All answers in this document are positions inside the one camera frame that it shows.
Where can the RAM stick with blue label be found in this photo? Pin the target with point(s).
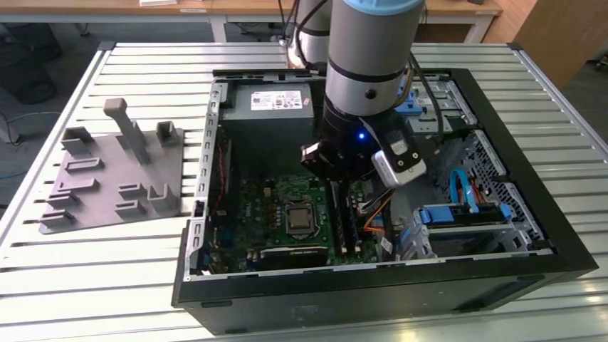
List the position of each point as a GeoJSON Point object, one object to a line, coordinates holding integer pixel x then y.
{"type": "Point", "coordinates": [341, 228]}

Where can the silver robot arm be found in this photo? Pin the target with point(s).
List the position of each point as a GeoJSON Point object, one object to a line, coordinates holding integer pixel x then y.
{"type": "Point", "coordinates": [371, 46]}

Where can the grey power supply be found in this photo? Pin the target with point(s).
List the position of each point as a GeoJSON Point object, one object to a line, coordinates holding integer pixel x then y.
{"type": "Point", "coordinates": [256, 142]}

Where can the blue drive latch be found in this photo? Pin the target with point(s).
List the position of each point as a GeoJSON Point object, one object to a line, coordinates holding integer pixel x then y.
{"type": "Point", "coordinates": [412, 107]}

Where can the silver CPU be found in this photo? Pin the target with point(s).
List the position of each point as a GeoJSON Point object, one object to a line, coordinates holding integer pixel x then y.
{"type": "Point", "coordinates": [299, 219]}

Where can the green motherboard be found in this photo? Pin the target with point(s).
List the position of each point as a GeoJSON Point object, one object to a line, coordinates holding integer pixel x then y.
{"type": "Point", "coordinates": [256, 213]}

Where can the black CPU socket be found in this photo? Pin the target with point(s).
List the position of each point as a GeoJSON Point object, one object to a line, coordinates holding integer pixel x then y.
{"type": "Point", "coordinates": [285, 235]}

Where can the blue disk carrier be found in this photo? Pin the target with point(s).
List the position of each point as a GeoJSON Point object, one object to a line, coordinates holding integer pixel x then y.
{"type": "Point", "coordinates": [439, 215]}

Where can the metal optical drive cage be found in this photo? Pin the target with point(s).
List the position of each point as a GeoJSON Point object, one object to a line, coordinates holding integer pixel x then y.
{"type": "Point", "coordinates": [457, 103]}

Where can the black graphics card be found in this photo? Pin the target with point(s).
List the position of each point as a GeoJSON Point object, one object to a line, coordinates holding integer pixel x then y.
{"type": "Point", "coordinates": [295, 258]}

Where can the metal disk bay cage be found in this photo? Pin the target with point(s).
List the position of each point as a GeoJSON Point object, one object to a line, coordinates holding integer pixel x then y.
{"type": "Point", "coordinates": [475, 235]}

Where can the black PC case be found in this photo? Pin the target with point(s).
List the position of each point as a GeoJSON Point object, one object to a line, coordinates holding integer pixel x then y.
{"type": "Point", "coordinates": [380, 299]}

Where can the grey parts rack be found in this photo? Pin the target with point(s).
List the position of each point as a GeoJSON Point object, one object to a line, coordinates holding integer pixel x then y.
{"type": "Point", "coordinates": [109, 167]}

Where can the wooden cabinet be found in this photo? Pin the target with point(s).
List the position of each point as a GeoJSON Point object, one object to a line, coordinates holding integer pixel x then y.
{"type": "Point", "coordinates": [560, 35]}

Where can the white box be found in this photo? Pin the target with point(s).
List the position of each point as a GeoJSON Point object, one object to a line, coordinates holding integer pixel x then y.
{"type": "Point", "coordinates": [159, 3]}

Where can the black chair base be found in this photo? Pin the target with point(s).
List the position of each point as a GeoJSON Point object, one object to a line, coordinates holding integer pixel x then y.
{"type": "Point", "coordinates": [600, 62]}

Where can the wooden desk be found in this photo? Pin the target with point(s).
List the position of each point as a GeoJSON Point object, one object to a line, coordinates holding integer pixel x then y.
{"type": "Point", "coordinates": [119, 9]}

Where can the black bin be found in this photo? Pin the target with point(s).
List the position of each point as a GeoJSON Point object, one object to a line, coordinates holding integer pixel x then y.
{"type": "Point", "coordinates": [28, 71]}

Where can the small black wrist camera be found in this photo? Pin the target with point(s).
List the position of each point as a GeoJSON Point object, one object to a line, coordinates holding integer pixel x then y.
{"type": "Point", "coordinates": [312, 155]}

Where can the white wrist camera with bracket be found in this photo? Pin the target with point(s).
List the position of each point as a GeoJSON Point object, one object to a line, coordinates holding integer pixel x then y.
{"type": "Point", "coordinates": [399, 167]}

